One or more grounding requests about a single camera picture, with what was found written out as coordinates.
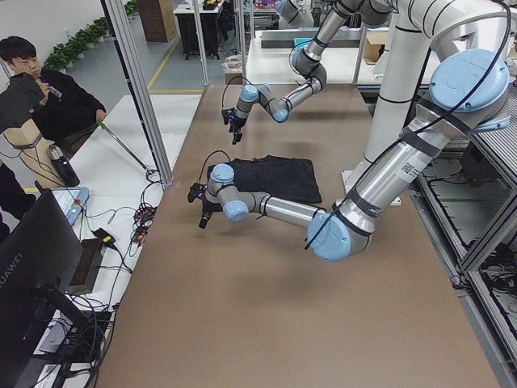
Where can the grey orange usb hub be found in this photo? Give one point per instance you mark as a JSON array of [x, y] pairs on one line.
[[138, 237], [144, 214]]

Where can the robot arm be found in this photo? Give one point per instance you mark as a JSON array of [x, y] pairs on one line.
[[467, 94], [306, 61]]

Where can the black printed t-shirt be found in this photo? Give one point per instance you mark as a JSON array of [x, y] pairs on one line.
[[287, 178]]

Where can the aluminium frame post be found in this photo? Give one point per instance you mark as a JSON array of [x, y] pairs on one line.
[[118, 25]]

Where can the teach pendant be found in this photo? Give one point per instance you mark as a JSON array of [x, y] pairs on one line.
[[72, 201]]

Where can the seated person in black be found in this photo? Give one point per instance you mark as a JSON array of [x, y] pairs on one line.
[[68, 114]]

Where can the blue plastic bin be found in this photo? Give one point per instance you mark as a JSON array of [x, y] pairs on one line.
[[302, 42]]

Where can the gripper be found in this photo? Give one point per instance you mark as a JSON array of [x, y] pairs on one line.
[[237, 124], [207, 207]]

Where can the black Huawei monitor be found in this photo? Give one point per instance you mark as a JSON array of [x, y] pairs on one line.
[[38, 261]]

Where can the reacher grabber tool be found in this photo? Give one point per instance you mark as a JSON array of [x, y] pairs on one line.
[[149, 171]]

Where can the black yellow-labelled power adapter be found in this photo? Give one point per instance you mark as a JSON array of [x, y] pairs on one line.
[[107, 239]]

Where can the black thermos bottle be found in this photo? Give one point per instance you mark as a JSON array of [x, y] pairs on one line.
[[62, 166]]

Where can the cardboard box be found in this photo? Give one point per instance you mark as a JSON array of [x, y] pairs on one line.
[[374, 46]]

